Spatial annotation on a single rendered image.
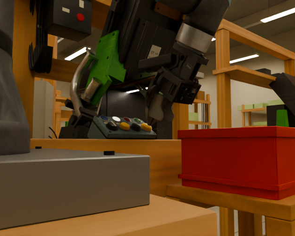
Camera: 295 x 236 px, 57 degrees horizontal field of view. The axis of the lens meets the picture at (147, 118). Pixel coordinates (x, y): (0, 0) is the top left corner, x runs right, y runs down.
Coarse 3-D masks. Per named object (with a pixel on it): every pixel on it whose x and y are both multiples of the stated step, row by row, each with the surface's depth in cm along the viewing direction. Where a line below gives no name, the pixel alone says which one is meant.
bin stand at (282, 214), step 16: (176, 192) 57; (192, 192) 54; (208, 192) 52; (224, 192) 51; (240, 208) 46; (256, 208) 44; (272, 208) 43; (288, 208) 41; (240, 224) 77; (256, 224) 74; (272, 224) 42; (288, 224) 41
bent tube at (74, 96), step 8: (88, 56) 93; (96, 56) 96; (80, 64) 97; (88, 64) 96; (80, 72) 97; (72, 80) 97; (80, 80) 98; (72, 88) 96; (72, 96) 93; (80, 104) 89
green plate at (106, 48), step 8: (112, 32) 94; (104, 40) 97; (112, 40) 92; (96, 48) 99; (104, 48) 95; (112, 48) 90; (104, 56) 93; (112, 56) 90; (96, 64) 95; (104, 64) 91; (112, 64) 92; (120, 64) 94; (96, 72) 93; (104, 72) 89; (112, 72) 91; (120, 72) 94; (88, 80) 96; (112, 80) 94; (120, 80) 93
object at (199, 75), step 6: (156, 72) 89; (198, 72) 92; (132, 78) 98; (138, 78) 96; (144, 78) 93; (150, 78) 91; (198, 78) 94; (120, 84) 104; (126, 84) 100; (132, 84) 99; (144, 84) 104; (126, 90) 112; (132, 90) 111; (138, 90) 110
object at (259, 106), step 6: (270, 102) 894; (276, 102) 880; (282, 102) 866; (240, 108) 980; (246, 108) 962; (252, 108) 944; (258, 108) 921; (264, 108) 901; (246, 126) 947; (252, 126) 929; (258, 126) 912
